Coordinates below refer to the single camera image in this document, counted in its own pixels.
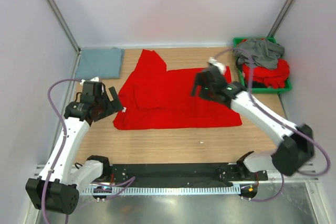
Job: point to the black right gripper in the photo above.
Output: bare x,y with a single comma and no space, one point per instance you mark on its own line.
199,81

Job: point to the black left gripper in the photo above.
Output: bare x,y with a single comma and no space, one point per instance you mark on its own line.
113,106

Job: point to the red t shirt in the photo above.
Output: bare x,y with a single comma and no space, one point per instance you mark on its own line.
156,98

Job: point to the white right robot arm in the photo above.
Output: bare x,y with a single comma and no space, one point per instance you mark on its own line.
292,151

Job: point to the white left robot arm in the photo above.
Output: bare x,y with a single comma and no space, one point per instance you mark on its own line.
57,188

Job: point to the red t shirts in bin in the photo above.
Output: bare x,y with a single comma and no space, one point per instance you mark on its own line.
274,78

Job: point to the folded blue t shirt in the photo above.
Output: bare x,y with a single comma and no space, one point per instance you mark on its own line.
105,63

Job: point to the green plastic bin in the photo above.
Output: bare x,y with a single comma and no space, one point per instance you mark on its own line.
259,88

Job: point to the grey t shirt in bin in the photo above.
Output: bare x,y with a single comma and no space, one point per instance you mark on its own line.
258,52

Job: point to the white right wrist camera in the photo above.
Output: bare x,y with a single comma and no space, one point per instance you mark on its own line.
213,62

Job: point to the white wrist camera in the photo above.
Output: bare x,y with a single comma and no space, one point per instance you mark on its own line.
95,79
213,62

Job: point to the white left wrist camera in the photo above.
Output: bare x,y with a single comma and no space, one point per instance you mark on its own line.
95,79

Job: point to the aluminium corner post right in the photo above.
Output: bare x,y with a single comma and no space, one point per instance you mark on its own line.
281,17

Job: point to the aluminium corner post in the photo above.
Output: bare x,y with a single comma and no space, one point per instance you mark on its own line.
58,15
281,17

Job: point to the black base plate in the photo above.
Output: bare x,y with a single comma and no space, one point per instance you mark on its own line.
187,175

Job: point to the slotted cable duct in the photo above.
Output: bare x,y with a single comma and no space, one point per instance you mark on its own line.
138,191

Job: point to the aluminium corner post left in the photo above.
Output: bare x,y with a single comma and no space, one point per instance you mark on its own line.
58,15

